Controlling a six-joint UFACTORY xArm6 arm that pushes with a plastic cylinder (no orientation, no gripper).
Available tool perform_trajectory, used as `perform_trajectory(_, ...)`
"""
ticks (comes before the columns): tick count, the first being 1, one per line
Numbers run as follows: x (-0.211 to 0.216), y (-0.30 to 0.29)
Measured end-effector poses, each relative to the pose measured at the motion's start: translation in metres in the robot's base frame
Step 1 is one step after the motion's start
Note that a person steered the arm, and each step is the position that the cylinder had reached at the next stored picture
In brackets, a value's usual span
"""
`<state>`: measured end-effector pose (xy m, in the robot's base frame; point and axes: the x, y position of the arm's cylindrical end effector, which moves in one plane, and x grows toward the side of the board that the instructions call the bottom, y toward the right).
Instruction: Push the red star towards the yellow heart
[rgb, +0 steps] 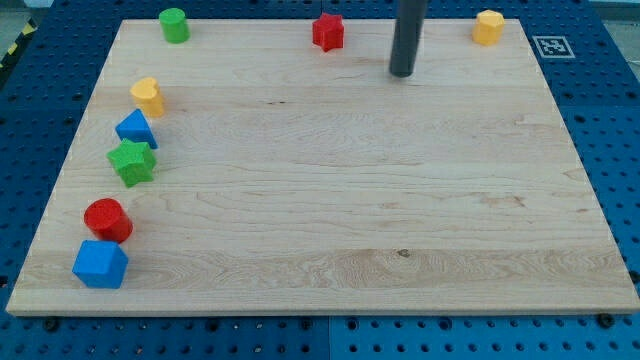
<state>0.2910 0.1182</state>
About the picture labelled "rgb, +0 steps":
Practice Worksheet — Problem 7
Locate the red star block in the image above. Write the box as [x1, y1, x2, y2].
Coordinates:
[312, 13, 344, 52]

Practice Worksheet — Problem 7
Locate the green star block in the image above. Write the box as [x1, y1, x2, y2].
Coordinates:
[106, 139, 156, 188]

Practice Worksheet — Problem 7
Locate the yellow heart block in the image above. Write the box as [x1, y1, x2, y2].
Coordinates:
[130, 77, 165, 118]

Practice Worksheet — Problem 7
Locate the wooden board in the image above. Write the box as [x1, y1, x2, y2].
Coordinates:
[7, 19, 639, 317]

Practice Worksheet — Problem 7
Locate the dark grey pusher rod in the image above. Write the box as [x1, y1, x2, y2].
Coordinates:
[389, 0, 429, 78]

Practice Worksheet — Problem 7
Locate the blue triangle block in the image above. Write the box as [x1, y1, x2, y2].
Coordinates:
[115, 109, 158, 149]

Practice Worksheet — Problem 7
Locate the green cylinder block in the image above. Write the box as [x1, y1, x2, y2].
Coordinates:
[158, 8, 190, 44]

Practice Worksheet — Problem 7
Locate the red cylinder block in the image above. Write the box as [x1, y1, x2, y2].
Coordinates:
[84, 198, 133, 243]

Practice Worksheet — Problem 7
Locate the yellow hexagon block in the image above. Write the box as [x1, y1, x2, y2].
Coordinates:
[471, 10, 505, 46]

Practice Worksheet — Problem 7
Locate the blue cube block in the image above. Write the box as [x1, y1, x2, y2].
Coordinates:
[72, 240, 129, 289]

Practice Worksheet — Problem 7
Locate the white fiducial marker tag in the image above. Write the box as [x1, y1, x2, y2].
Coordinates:
[532, 35, 575, 59]

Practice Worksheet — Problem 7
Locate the black bolt left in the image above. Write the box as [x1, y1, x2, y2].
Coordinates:
[42, 317, 60, 333]

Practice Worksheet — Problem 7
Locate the black bolt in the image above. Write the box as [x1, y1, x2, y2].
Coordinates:
[42, 317, 60, 333]
[596, 313, 616, 329]

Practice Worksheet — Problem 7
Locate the black bolt right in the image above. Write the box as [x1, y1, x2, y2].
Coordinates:
[596, 313, 616, 329]

